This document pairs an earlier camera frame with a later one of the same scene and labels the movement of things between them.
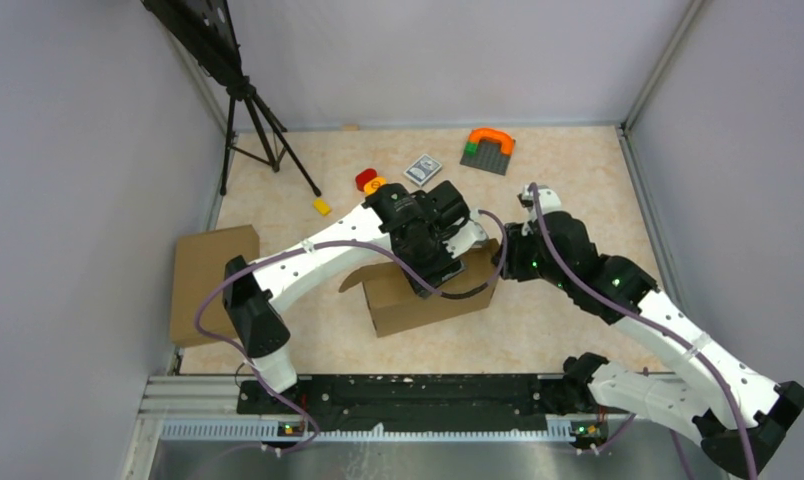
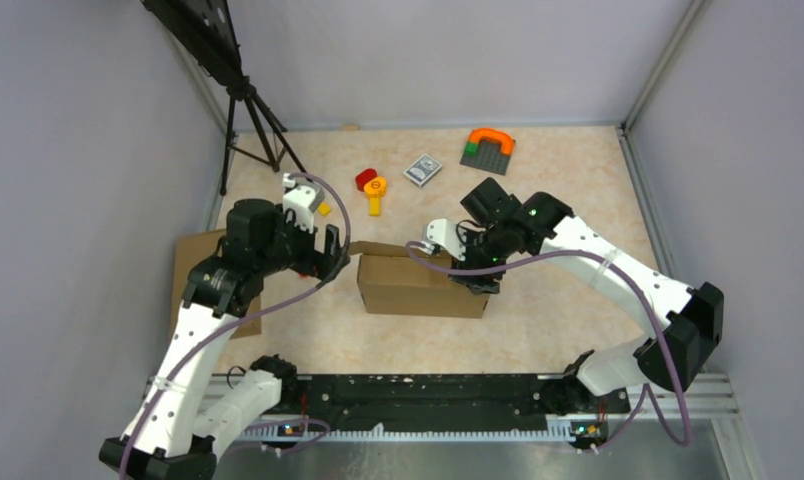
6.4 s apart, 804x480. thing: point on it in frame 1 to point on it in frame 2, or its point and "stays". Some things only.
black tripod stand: (204, 28) stays
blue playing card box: (422, 170) stays
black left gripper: (444, 268) to (321, 264)
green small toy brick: (471, 148) stays
